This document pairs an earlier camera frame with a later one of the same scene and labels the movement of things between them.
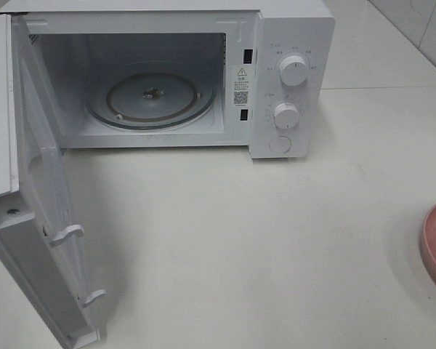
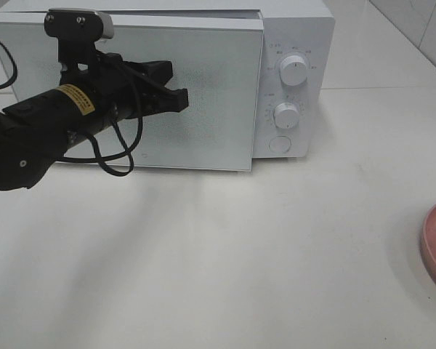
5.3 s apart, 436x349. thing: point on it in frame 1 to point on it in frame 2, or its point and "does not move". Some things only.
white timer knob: x=286 y=115 does not move
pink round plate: x=435 y=245 does not move
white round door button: x=280 y=144 does not move
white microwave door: x=27 y=221 to x=216 y=57
